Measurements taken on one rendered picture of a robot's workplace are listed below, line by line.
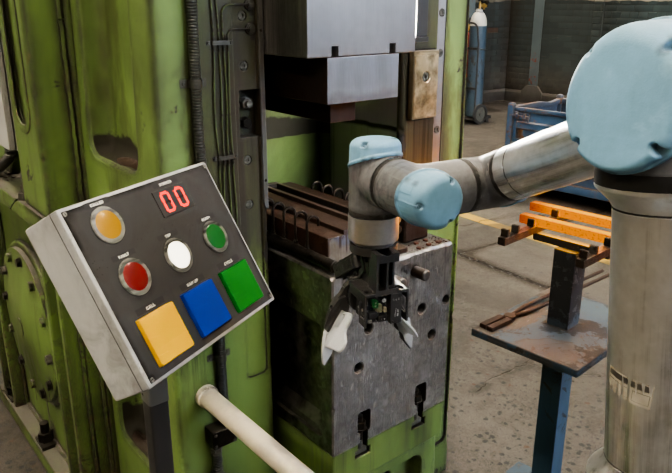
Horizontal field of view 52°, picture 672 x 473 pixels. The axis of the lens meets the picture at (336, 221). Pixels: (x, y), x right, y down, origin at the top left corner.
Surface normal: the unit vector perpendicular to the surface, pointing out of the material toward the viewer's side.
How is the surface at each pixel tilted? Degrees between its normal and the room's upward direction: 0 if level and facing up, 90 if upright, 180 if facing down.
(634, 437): 88
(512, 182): 110
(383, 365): 90
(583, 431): 0
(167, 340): 60
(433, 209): 90
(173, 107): 90
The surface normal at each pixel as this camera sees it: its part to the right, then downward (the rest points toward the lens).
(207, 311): 0.78, -0.36
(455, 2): 0.63, 0.24
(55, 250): -0.44, 0.27
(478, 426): 0.00, -0.95
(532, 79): -0.80, 0.18
